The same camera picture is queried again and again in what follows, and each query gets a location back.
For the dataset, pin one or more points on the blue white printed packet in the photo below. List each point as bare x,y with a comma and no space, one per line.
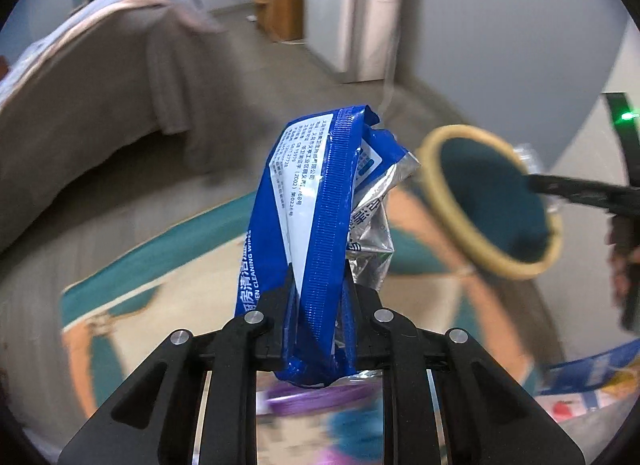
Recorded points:
590,370

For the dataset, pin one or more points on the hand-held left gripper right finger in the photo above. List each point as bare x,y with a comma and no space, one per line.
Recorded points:
365,317

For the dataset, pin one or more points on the wooden bed with grey bedspread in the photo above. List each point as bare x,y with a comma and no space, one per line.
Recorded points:
75,120

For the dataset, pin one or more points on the pink plastic packet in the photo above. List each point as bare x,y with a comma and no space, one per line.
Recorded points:
320,397

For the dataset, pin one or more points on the blue wipes packet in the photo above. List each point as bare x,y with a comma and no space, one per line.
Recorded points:
310,225

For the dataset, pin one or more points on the wooden television stand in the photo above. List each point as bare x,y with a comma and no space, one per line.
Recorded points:
280,5

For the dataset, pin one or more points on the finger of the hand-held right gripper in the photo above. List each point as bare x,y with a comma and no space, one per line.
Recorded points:
585,192

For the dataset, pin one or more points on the teal bin with yellow rim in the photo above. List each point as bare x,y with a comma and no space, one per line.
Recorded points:
480,195

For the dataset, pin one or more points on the white air purifier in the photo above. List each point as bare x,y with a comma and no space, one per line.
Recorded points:
350,10

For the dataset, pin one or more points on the teal and orange floor mat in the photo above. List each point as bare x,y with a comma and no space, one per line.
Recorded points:
175,295

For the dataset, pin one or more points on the teal glove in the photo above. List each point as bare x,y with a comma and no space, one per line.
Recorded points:
360,430

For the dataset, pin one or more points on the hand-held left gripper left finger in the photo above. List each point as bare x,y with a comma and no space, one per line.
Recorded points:
270,315

